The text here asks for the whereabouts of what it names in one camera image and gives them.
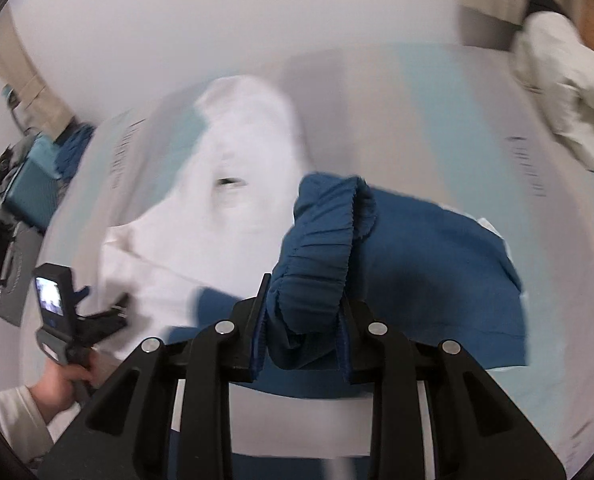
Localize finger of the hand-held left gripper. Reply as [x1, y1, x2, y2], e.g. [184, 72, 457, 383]
[78, 294, 130, 347]
[74, 285, 92, 317]

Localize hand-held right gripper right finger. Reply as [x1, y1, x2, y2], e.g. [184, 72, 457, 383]
[336, 302, 566, 480]

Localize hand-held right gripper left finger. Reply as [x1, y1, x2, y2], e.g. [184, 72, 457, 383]
[37, 274, 272, 480]

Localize blue pants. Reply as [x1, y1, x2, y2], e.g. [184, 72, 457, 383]
[169, 172, 526, 480]

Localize person's left hand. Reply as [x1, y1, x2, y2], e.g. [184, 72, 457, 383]
[30, 346, 96, 413]

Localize grey flat case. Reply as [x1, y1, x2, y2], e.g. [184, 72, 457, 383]
[0, 221, 47, 327]

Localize teal suitcase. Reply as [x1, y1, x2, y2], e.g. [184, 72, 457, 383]
[0, 135, 68, 231]

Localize blue cloth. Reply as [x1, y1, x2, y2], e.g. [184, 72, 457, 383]
[52, 122, 98, 186]

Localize grey cloth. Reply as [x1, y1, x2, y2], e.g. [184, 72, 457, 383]
[0, 130, 43, 186]

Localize striped bed sheet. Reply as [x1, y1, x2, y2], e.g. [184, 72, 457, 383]
[42, 42, 594, 480]

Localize beige curtain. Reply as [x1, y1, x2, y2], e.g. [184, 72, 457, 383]
[458, 0, 534, 55]
[0, 15, 75, 133]

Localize cream pillow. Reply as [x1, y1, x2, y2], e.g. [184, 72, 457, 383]
[508, 10, 594, 181]

